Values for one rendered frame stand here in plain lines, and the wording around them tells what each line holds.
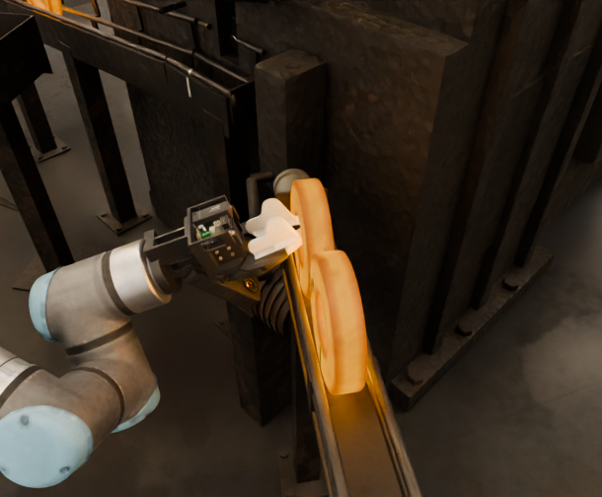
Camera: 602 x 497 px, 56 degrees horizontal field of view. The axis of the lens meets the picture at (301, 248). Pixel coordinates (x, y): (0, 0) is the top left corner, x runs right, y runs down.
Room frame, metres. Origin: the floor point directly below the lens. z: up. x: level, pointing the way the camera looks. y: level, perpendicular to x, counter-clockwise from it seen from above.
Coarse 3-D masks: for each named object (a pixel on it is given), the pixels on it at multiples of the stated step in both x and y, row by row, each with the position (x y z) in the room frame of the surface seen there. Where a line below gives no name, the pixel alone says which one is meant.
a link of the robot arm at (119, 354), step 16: (112, 336) 0.44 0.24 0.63; (128, 336) 0.45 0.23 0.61; (80, 352) 0.42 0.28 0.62; (96, 352) 0.42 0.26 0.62; (112, 352) 0.42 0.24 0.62; (128, 352) 0.43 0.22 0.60; (96, 368) 0.39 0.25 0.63; (112, 368) 0.40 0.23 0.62; (128, 368) 0.41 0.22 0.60; (144, 368) 0.43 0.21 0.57; (128, 384) 0.39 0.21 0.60; (144, 384) 0.41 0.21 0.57; (128, 400) 0.37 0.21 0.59; (144, 400) 0.39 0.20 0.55; (128, 416) 0.37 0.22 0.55; (144, 416) 0.38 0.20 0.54; (112, 432) 0.36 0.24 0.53
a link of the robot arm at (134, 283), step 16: (144, 240) 0.53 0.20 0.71; (112, 256) 0.50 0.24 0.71; (128, 256) 0.49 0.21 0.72; (144, 256) 0.50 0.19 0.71; (112, 272) 0.48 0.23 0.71; (128, 272) 0.48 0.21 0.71; (144, 272) 0.48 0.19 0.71; (128, 288) 0.46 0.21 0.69; (144, 288) 0.46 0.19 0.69; (128, 304) 0.46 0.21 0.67; (144, 304) 0.46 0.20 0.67; (160, 304) 0.47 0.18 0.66
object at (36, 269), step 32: (0, 32) 1.26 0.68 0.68; (32, 32) 1.22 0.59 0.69; (0, 64) 1.09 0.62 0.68; (32, 64) 1.19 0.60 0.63; (0, 96) 1.06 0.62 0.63; (0, 128) 1.13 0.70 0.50; (0, 160) 1.14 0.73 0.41; (32, 160) 1.18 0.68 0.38; (32, 192) 1.14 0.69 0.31; (32, 224) 1.14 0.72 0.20; (64, 256) 1.16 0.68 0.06
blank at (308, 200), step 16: (304, 192) 0.54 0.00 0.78; (320, 192) 0.54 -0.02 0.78; (304, 208) 0.51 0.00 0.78; (320, 208) 0.52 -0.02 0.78; (304, 224) 0.50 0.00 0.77; (320, 224) 0.50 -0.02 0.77; (304, 240) 0.50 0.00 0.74; (320, 240) 0.48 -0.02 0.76; (304, 256) 0.49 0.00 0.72; (304, 272) 0.49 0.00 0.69; (304, 288) 0.49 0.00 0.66
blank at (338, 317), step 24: (312, 264) 0.44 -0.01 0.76; (336, 264) 0.40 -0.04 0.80; (312, 288) 0.44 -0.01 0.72; (336, 288) 0.37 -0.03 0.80; (312, 312) 0.44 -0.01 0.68; (336, 312) 0.35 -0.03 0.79; (360, 312) 0.35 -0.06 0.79; (336, 336) 0.33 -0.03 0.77; (360, 336) 0.33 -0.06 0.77; (336, 360) 0.32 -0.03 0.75; (360, 360) 0.32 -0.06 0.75; (336, 384) 0.31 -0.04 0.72; (360, 384) 0.32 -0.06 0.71
